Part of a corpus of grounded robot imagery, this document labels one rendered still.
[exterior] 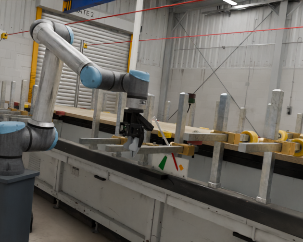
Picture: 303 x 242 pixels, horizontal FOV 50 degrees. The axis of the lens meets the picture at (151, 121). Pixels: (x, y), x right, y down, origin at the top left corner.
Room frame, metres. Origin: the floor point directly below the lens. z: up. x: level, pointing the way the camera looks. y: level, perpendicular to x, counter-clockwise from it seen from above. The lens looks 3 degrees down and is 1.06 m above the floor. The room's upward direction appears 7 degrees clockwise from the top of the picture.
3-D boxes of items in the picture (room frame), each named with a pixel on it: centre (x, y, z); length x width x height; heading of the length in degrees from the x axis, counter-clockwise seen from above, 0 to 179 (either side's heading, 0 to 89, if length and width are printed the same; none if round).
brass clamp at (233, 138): (1.53, -0.35, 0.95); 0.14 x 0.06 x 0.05; 45
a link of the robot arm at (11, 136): (1.78, 0.75, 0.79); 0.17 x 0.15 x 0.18; 141
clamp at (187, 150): (1.71, -0.17, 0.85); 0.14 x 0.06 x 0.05; 45
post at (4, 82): (3.50, 1.60, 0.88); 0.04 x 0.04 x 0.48; 45
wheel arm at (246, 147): (1.30, -0.50, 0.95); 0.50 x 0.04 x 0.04; 135
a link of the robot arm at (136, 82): (1.44, 0.08, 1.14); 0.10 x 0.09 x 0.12; 51
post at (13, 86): (3.32, 1.43, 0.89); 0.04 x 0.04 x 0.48; 45
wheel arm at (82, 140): (1.99, 0.23, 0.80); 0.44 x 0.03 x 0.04; 135
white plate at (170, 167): (1.72, -0.12, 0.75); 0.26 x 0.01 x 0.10; 45
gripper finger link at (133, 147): (1.42, 0.07, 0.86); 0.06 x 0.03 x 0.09; 135
